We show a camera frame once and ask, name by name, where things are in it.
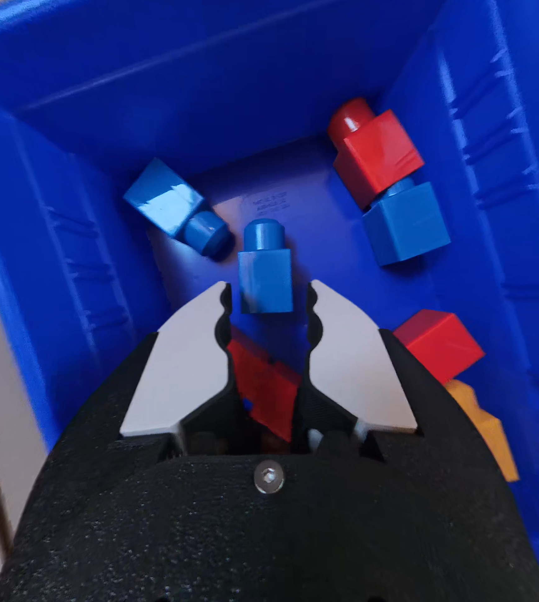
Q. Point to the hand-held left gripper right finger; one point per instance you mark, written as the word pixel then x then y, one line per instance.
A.
pixel 363 371

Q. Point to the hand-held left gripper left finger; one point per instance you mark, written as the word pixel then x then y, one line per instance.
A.
pixel 175 376

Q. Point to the red mega block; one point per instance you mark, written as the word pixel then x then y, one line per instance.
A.
pixel 377 150
pixel 269 381
pixel 438 343

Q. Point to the blue mega block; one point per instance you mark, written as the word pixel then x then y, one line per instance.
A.
pixel 406 225
pixel 265 277
pixel 166 197

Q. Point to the blue plastic bin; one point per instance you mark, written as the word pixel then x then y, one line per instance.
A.
pixel 250 94

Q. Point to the orange mega block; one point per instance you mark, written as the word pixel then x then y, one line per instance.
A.
pixel 485 432

